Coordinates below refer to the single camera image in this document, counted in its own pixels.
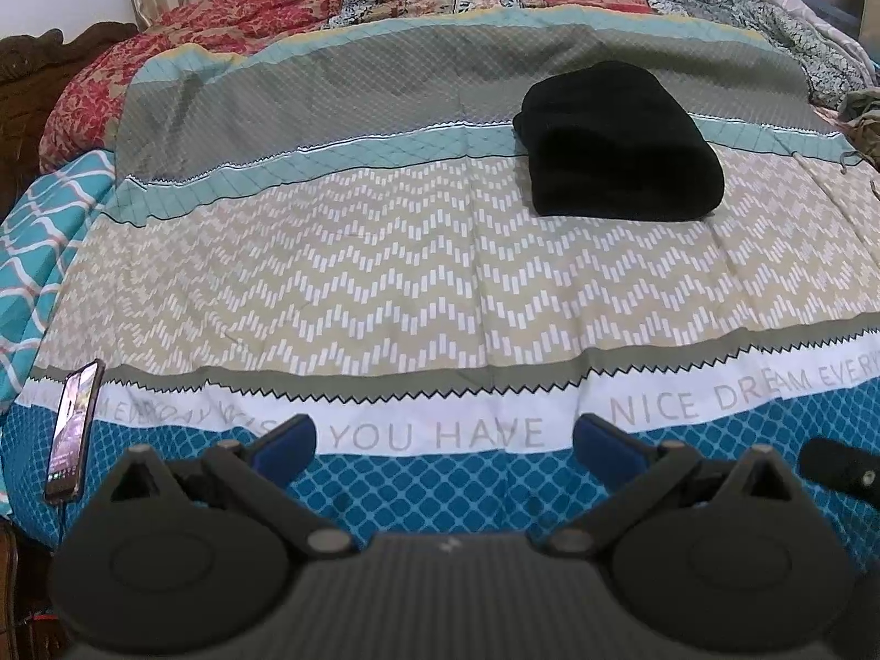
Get olive crumpled cloth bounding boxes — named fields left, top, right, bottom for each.
left=837, top=88, right=880, bottom=169

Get black pants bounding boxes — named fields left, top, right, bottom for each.
left=512, top=60, right=727, bottom=223

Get dark wooden headboard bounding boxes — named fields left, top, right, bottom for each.
left=0, top=22, right=140, bottom=221

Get teal lattice bedsheet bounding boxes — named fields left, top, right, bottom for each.
left=0, top=147, right=119, bottom=516

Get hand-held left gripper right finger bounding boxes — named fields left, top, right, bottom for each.
left=543, top=414, right=809, bottom=558

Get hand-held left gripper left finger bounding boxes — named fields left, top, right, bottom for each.
left=89, top=414, right=360, bottom=558

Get red floral patchwork blanket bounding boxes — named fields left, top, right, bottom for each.
left=39, top=0, right=661, bottom=173

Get black smartphone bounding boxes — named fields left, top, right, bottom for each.
left=43, top=359, right=106, bottom=503

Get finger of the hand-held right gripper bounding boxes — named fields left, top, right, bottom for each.
left=799, top=436, right=880, bottom=504

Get zigzag striped patterned quilt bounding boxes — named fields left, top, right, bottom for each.
left=0, top=3, right=880, bottom=554

